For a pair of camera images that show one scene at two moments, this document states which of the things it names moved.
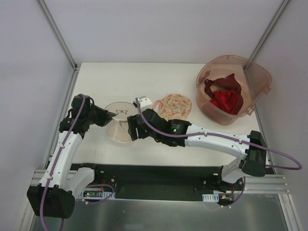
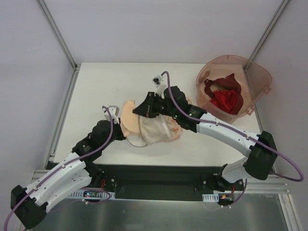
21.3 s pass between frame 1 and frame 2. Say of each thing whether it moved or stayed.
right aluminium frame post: stayed
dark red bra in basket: stayed
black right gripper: moved
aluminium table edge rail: stayed
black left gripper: moved
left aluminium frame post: stayed
